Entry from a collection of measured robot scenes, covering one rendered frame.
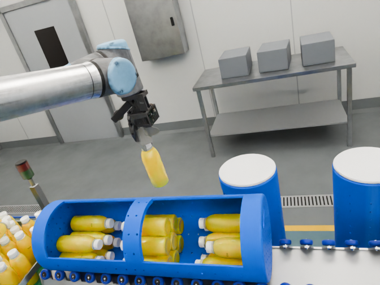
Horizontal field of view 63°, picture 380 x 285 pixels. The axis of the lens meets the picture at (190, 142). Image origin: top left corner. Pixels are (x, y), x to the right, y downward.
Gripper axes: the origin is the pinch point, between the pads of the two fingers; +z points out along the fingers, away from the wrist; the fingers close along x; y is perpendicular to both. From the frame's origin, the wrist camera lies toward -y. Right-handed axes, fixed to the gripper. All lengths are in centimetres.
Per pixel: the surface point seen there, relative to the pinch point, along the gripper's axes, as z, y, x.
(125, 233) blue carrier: 21.2, -5.7, -22.3
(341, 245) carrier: 83, 62, 32
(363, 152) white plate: 43, 74, 51
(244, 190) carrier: 43, 23, 25
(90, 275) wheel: 43, -30, -26
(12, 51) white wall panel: -15, -372, 281
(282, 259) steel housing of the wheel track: 50, 41, -5
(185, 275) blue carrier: 36.0, 13.5, -25.4
